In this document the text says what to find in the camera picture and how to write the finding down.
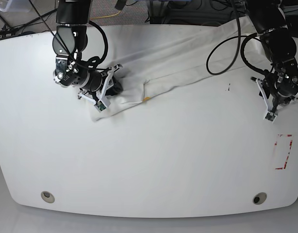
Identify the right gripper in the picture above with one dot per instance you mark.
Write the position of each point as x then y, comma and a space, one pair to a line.
91, 82

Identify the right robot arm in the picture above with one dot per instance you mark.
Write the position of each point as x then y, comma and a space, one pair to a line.
70, 41

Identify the red tape rectangle marking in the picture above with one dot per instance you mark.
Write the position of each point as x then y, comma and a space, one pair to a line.
281, 151

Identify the left table cable grommet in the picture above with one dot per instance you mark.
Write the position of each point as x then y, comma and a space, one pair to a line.
47, 197

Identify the white printed T-shirt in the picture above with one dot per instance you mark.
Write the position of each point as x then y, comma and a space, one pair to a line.
158, 58

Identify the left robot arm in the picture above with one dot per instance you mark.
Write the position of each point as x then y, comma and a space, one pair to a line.
272, 30

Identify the table cable grommet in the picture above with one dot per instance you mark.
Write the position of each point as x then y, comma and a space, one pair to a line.
259, 198
47, 197

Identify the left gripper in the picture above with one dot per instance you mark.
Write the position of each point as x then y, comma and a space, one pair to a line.
279, 88

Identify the right table cable grommet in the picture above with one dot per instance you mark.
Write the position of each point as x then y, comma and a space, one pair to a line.
259, 198

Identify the clear plastic storage box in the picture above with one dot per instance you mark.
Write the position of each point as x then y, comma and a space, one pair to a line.
15, 6

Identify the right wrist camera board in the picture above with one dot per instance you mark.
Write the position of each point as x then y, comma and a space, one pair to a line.
100, 106

